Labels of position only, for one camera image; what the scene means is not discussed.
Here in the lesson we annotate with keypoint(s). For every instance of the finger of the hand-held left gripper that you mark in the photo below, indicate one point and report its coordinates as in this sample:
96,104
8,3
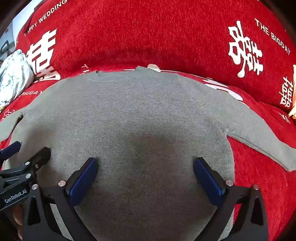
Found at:
40,156
10,149

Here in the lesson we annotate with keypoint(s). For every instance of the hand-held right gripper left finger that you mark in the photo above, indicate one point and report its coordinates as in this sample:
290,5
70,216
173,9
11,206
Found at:
83,179

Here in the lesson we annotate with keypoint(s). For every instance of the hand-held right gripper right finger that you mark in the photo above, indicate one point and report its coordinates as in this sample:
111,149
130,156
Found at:
208,180

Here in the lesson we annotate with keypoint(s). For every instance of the grey knit sweater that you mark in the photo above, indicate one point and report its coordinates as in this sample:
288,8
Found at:
138,115

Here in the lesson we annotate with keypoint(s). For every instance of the person's left hand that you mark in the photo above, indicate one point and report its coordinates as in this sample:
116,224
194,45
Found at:
18,220

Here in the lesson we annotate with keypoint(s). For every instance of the white floral cloth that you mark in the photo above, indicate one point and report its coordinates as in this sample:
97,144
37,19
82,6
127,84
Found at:
13,74

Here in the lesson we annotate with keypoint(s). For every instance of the black chair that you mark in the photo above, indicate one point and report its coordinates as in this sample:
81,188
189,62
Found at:
4,48

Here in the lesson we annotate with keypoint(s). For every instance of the red printed sofa cover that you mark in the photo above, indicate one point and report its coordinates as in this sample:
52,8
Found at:
138,30

